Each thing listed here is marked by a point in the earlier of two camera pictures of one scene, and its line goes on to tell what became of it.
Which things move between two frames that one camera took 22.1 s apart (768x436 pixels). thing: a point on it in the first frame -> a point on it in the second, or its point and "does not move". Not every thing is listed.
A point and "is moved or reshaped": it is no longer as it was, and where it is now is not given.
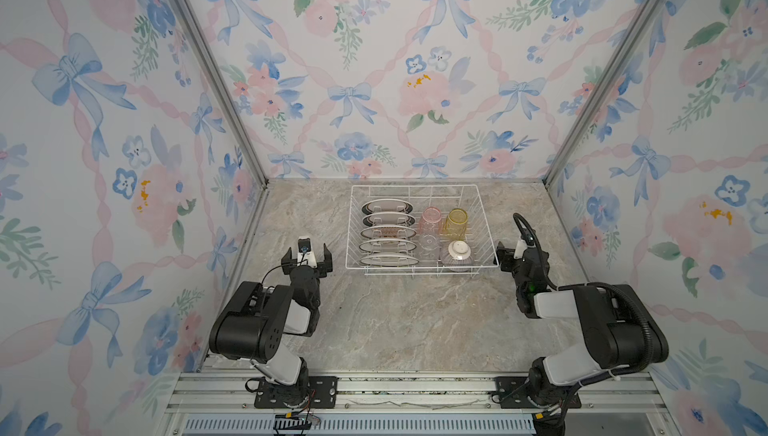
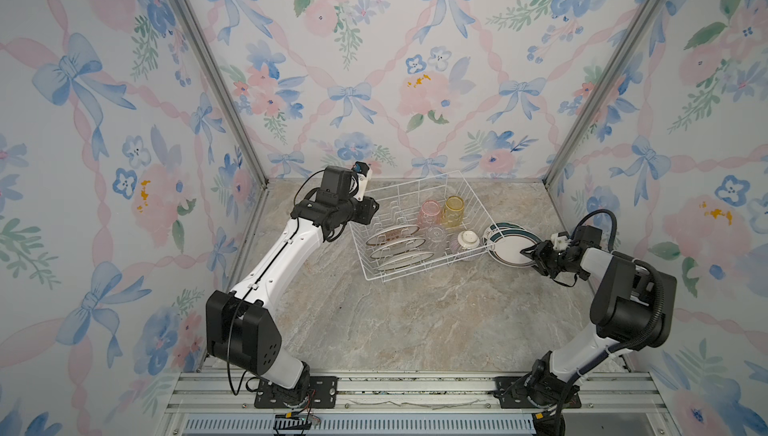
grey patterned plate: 388,245 is moved or reshaped
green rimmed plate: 388,219 -> 498,227
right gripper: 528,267 -> 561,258
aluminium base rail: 415,403 does not move
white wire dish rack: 418,229 does not move
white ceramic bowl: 459,258 -> 468,239
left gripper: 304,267 -> 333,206
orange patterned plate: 388,232 is moved or reshaped
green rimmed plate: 387,205 is moved or reshaped
